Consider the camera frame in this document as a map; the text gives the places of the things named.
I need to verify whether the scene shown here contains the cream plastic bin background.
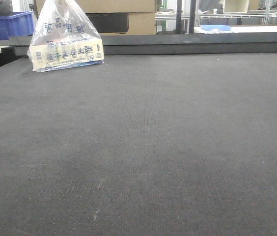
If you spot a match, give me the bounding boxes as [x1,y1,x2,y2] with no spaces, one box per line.
[223,0,249,14]

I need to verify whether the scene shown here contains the brown cardboard box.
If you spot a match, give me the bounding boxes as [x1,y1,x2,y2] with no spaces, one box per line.
[34,0,155,37]

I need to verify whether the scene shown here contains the white far table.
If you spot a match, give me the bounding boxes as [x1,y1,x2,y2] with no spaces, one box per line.
[194,26,277,34]

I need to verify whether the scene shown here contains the cream box inside bag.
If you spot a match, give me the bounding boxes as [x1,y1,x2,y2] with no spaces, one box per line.
[28,39,104,72]

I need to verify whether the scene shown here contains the clear printed plastic bag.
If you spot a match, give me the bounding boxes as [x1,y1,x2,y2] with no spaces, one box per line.
[27,0,105,73]

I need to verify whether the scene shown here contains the blue tray on far table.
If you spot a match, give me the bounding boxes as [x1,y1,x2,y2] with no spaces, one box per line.
[200,25,232,32]

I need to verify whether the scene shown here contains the blue plastic crate background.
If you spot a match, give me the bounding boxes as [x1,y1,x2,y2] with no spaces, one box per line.
[0,11,34,40]

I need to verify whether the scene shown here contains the dark grey raised ledge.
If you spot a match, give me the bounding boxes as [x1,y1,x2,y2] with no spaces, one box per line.
[8,31,277,56]

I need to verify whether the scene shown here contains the black vertical post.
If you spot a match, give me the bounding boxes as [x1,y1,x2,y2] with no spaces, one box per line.
[175,0,183,34]

